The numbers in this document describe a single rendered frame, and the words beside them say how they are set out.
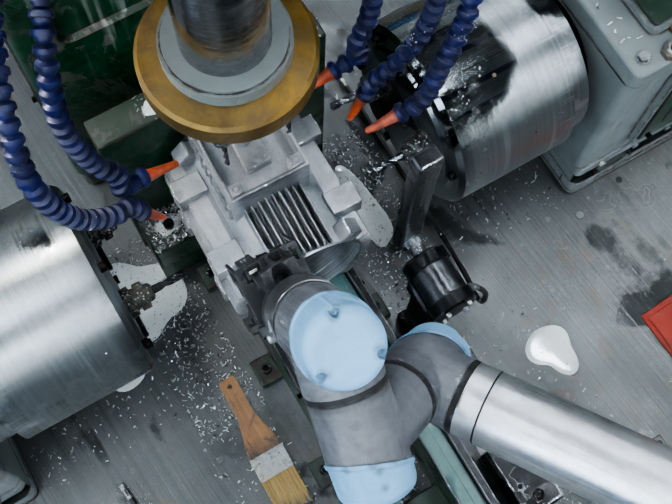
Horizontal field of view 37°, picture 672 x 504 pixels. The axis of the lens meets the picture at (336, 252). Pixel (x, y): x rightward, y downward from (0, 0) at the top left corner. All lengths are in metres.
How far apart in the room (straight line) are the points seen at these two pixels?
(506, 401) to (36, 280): 0.51
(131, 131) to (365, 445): 0.50
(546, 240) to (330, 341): 0.75
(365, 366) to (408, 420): 0.10
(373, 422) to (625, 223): 0.78
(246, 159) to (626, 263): 0.63
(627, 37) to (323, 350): 0.61
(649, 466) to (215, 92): 0.51
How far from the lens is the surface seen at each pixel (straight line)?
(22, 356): 1.11
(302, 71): 0.97
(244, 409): 1.40
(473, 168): 1.21
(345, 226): 1.16
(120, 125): 1.17
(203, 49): 0.90
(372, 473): 0.86
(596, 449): 0.93
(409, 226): 1.18
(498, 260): 1.48
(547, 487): 1.36
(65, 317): 1.10
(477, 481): 1.28
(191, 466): 1.40
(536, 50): 1.21
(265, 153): 1.15
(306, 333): 0.80
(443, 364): 0.95
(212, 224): 1.20
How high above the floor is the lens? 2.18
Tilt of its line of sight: 72 degrees down
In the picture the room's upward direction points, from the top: 4 degrees clockwise
